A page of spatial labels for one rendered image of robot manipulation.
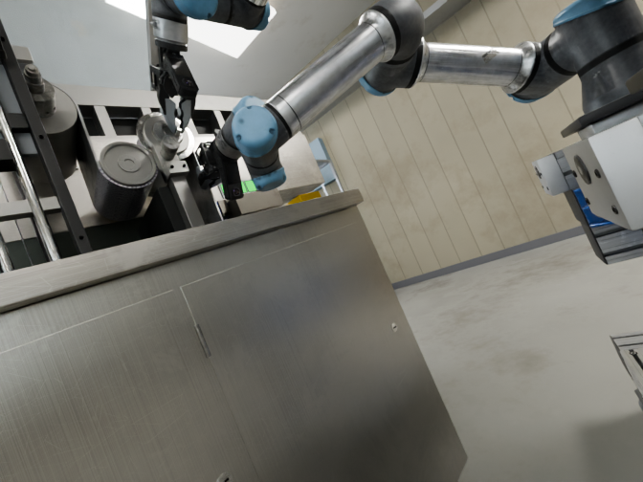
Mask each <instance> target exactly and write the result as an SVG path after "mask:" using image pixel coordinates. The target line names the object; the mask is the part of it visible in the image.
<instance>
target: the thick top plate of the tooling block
mask: <svg viewBox="0 0 643 482"><path fill-rule="evenodd" d="M227 204H228V206H229V209H230V211H231V213H232V215H230V216H229V217H228V218H227V219H231V218H235V217H239V216H243V215H247V214H251V213H256V212H260V211H263V210H267V209H271V208H279V207H282V206H283V205H284V204H283V201H282V199H281V197H280V194H279V192H278V190H277V188H275V189H272V190H269V191H256V192H251V193H245V194H244V197H243V198H241V199H237V200H233V201H231V200H230V201H229V202H228V203H227ZM227 219H226V220H227Z"/></svg>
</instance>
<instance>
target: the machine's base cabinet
mask: <svg viewBox="0 0 643 482"><path fill-rule="evenodd" d="M467 459H468V456H467V454H466V451H465V449H464V448H463V446H462V443H461V441H460V439H459V437H458V434H457V432H456V430H455V426H454V424H453V422H452V419H451V417H450V415H449V413H448V410H447V408H446V407H445V405H444V402H443V400H442V398H441V396H440V393H439V391H438V389H437V386H436V384H435V382H434V380H433V377H432V374H431V372H430V369H429V367H428V366H427V364H426V361H425V359H424V357H423V354H422V352H421V350H420V348H419V345H418V343H417V341H416V339H415V336H414V334H413V332H412V330H411V328H410V325H409V323H408V320H407V318H406V316H405V313H404V311H403V309H402V307H401V304H400V302H399V300H398V298H397V295H396V293H395V292H394V290H393V287H392V285H391V283H390V280H389V278H388V275H387V272H386V270H385V268H384V266H383V263H382V261H381V259H380V257H379V254H378V253H377V251H376V248H375V246H374V244H373V242H372V239H371V237H370V235H369V233H368V230H367V228H366V225H365V222H364V220H363V218H362V215H361V213H360V211H359V210H358V207H357V206H354V207H351V208H345V209H342V210H339V211H335V212H332V213H329V214H326V215H323V216H320V217H317V218H313V219H310V220H307V221H304V222H300V223H297V224H295V225H291V226H288V227H285V228H282V229H278V230H273V231H269V232H266V233H263V234H260V235H257V236H254V237H251V238H247V239H244V240H241V241H237V242H234V243H231V244H229V245H225V246H222V247H219V248H215V249H212V250H209V251H206V252H200V253H197V254H194V255H191V256H188V257H185V258H181V259H178V260H175V261H171V262H168V263H166V264H163V265H159V266H156V267H153V268H149V269H146V270H143V271H139V272H136V273H133V274H128V275H125V276H122V277H118V278H115V279H112V280H109V281H105V282H102V283H100V284H96V285H93V286H90V287H87V288H83V289H80V290H77V291H73V292H71V293H68V294H65V295H61V296H56V297H52V298H49V299H46V300H43V301H39V302H36V303H34V304H30V305H27V306H24V307H20V308H17V309H14V310H11V311H8V312H5V313H2V314H0V482H457V481H458V478H459V476H460V475H461V473H462V470H463V468H464V466H465V464H466V461H467Z"/></svg>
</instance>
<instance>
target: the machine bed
mask: <svg viewBox="0 0 643 482"><path fill-rule="evenodd" d="M363 201H364V199H363V196H362V194H361V192H360V190H359V189H358V188H355V189H351V190H348V191H344V192H339V193H335V194H331V195H327V196H323V197H320V198H315V199H311V200H307V201H303V202H299V203H294V204H291V205H287V206H283V207H279V208H271V209H267V210H263V211H260V212H256V213H251V214H247V215H243V216H239V217H235V218H231V219H227V220H223V221H219V222H215V223H211V224H207V225H203V226H199V227H195V228H191V229H186V230H179V231H175V232H172V233H167V234H163V235H159V236H155V237H151V238H147V239H143V240H139V241H135V242H131V243H127V244H122V245H119V246H115V247H111V248H107V249H102V250H98V251H94V252H88V253H84V254H79V255H75V256H71V257H67V258H63V259H58V260H55V261H51V262H47V263H43V264H39V265H34V266H31V267H27V268H23V269H19V270H14V271H10V272H6V273H2V274H0V314H2V313H5V312H8V311H11V310H14V309H17V308H20V307H24V306H27V305H30V304H34V303H36V302H39V301H43V300H46V299H49V298H52V297H56V296H61V295H65V294H68V293H71V292H73V291H77V290H80V289H83V288H87V287H90V286H93V285H96V284H100V283H102V282H105V281H109V280H112V279H115V278H118V277H122V276H125V275H128V274H133V273H136V272H139V271H143V270H146V269H149V268H153V267H156V266H159V265H163V264H166V263H168V262H171V261H175V260H178V259H181V258H185V257H188V256H191V255H194V254H197V253H200V252H206V251H209V250H212V249H215V248H219V247H222V246H225V245H229V244H231V243H234V242H237V241H241V240H244V239H247V238H251V237H254V236H257V235H260V234H263V233H266V232H269V231H273V230H278V229H282V228H285V227H288V226H291V225H295V224H297V223H300V222H304V221H307V220H310V219H313V218H317V217H320V216H323V215H326V214H329V213H332V212H335V211H339V210H342V209H345V208H351V207H354V206H357V205H358V204H360V203H362V202H363Z"/></svg>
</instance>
